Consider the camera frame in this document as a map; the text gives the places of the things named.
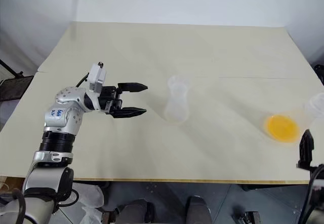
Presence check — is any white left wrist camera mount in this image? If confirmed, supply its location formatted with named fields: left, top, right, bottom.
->
left=87, top=61, right=107, bottom=94

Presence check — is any black equipment piece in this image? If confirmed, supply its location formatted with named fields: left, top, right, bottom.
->
left=313, top=63, right=324, bottom=86

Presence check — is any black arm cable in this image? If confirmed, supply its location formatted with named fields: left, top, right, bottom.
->
left=75, top=72, right=90, bottom=88
left=298, top=167, right=322, bottom=224

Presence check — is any white plastic bag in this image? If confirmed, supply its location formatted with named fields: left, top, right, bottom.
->
left=72, top=182, right=105, bottom=209

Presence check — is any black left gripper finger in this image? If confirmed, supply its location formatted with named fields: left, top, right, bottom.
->
left=117, top=82, right=149, bottom=93
left=111, top=106, right=148, bottom=119

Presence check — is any black clamp bracket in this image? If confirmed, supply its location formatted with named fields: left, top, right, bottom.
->
left=234, top=210, right=261, bottom=224

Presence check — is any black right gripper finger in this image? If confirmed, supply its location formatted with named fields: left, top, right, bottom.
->
left=299, top=129, right=315, bottom=163

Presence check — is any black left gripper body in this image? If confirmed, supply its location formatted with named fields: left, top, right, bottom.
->
left=98, top=85, right=125, bottom=115

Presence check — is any dark rounded shape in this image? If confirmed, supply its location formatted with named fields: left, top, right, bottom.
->
left=186, top=195, right=212, bottom=224
left=118, top=198, right=155, bottom=224

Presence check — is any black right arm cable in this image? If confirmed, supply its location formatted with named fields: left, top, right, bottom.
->
left=298, top=167, right=322, bottom=224

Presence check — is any clear cup with orange liquid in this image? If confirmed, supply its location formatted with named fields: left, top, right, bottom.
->
left=263, top=108, right=306, bottom=145

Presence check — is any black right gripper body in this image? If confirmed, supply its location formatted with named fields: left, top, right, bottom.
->
left=296, top=159, right=320, bottom=171

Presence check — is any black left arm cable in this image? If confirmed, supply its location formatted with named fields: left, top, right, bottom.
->
left=75, top=72, right=90, bottom=88

